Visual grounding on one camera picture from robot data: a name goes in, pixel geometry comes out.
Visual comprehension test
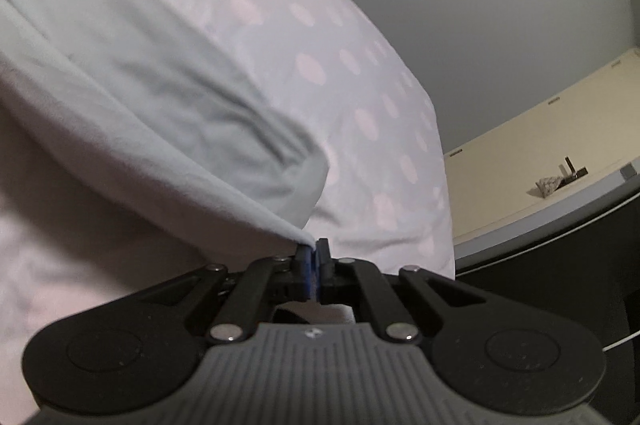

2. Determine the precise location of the light grey garment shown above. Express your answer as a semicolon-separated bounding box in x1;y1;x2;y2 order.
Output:
1;0;328;257

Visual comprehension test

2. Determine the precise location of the black door handle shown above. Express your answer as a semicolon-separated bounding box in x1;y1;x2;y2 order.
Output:
562;156;588;186

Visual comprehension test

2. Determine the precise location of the cream door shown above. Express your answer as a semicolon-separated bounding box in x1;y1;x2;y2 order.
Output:
445;48;639;268

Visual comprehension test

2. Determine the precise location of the polka dot bed sheet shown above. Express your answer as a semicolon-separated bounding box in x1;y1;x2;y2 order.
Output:
1;0;456;424

